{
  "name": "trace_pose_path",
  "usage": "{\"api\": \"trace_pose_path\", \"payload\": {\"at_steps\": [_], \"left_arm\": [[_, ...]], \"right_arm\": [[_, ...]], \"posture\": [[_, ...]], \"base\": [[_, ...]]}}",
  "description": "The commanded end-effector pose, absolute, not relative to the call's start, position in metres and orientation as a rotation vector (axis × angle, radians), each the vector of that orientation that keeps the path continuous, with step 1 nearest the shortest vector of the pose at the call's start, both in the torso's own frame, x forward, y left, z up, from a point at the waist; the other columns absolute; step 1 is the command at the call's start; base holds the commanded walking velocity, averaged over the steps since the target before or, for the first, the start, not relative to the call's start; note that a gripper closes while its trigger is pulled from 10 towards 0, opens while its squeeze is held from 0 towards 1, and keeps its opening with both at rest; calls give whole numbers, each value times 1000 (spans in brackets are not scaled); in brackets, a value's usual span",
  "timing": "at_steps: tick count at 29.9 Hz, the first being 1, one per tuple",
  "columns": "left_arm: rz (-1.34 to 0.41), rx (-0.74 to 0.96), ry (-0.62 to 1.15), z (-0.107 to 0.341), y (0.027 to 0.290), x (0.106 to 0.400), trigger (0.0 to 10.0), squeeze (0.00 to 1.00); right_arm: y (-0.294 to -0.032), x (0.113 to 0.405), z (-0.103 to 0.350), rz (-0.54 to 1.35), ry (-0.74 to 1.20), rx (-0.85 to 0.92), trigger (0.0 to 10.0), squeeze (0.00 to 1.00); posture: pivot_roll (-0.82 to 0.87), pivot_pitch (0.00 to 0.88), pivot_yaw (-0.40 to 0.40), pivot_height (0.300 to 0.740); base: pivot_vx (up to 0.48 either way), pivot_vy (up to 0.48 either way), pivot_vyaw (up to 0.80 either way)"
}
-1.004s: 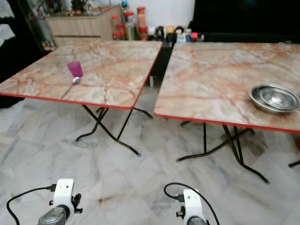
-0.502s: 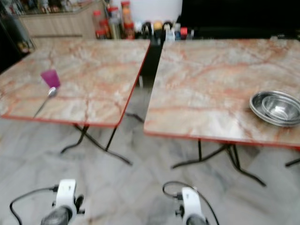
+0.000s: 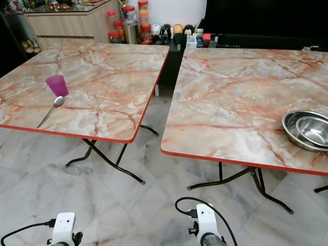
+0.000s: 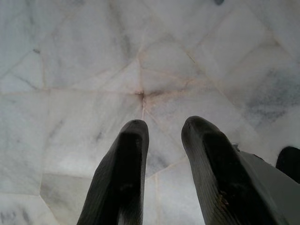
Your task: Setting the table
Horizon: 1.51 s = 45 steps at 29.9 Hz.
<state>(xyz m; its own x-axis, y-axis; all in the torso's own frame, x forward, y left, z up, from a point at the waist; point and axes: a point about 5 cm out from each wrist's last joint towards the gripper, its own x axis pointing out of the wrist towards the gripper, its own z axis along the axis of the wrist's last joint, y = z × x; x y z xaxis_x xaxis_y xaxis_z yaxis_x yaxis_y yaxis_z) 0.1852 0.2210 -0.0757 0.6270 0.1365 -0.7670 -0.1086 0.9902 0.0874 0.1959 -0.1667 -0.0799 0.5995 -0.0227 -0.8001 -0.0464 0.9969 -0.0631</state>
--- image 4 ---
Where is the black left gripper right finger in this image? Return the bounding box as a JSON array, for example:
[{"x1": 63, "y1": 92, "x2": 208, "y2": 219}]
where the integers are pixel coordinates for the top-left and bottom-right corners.
[{"x1": 180, "y1": 115, "x2": 281, "y2": 225}]

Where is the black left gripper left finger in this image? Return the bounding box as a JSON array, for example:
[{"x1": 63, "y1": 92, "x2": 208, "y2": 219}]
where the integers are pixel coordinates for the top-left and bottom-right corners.
[{"x1": 76, "y1": 119, "x2": 150, "y2": 225}]

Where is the black robot right foot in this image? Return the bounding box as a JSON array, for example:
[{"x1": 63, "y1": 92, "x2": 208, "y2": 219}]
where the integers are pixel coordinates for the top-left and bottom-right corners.
[{"x1": 275, "y1": 146, "x2": 300, "y2": 184}]

